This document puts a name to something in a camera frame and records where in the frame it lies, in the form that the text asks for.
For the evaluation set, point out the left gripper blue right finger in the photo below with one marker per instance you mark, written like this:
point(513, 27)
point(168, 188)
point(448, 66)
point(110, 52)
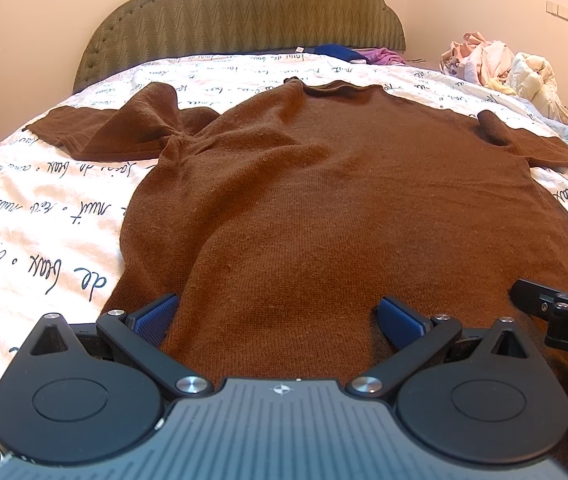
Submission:
point(400, 324)

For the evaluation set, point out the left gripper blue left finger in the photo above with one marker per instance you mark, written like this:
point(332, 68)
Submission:
point(152, 321)

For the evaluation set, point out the brown knit sweater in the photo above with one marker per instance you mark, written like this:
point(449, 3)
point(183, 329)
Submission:
point(282, 221)

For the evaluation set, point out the pink clothes pile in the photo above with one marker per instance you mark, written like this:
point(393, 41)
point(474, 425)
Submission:
point(477, 60)

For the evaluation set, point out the white script-print bed sheet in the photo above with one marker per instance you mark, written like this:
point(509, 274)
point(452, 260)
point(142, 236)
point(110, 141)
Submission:
point(60, 218)

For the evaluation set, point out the light blue cloth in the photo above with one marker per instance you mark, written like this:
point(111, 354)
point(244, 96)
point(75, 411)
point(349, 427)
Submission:
point(557, 126)

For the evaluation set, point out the cream puffy jacket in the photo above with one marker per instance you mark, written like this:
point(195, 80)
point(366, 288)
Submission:
point(532, 78)

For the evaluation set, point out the purple cloth at headboard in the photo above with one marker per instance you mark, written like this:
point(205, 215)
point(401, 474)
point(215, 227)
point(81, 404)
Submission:
point(382, 56)

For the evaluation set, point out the blue cloth at headboard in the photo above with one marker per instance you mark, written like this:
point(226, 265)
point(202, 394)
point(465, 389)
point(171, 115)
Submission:
point(341, 53)

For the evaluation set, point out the green upholstered headboard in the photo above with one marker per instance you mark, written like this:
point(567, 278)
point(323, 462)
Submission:
point(141, 31)

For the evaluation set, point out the white wall light switch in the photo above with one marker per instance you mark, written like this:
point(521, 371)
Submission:
point(557, 10)

